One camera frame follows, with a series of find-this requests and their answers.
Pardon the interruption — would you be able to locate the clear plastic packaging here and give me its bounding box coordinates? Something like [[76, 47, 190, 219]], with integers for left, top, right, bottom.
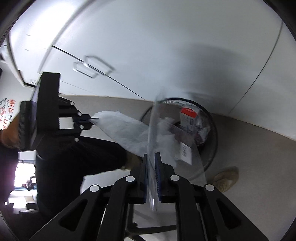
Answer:
[[144, 92, 212, 211]]

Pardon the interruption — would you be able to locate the black mesh trash bin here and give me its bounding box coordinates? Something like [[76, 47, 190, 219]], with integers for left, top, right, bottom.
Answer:
[[141, 98, 218, 173]]

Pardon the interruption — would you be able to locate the person's left hand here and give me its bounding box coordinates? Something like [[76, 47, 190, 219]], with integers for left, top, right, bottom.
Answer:
[[1, 114, 19, 148]]

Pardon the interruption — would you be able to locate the red white carton box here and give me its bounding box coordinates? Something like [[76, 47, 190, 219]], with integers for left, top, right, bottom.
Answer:
[[180, 107, 198, 133]]

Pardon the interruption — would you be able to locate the tan left shoe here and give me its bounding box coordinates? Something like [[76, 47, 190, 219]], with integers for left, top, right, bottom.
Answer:
[[211, 167, 239, 193]]

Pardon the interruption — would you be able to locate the lower cabinet handle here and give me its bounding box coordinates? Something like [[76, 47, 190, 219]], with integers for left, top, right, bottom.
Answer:
[[73, 62, 98, 78]]

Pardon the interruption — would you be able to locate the cabinet handle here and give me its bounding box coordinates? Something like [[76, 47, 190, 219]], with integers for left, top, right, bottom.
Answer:
[[73, 62, 98, 78], [84, 56, 115, 76]]

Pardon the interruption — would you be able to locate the upper cabinet handle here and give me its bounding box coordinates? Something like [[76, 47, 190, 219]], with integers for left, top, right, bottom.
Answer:
[[84, 56, 115, 76]]

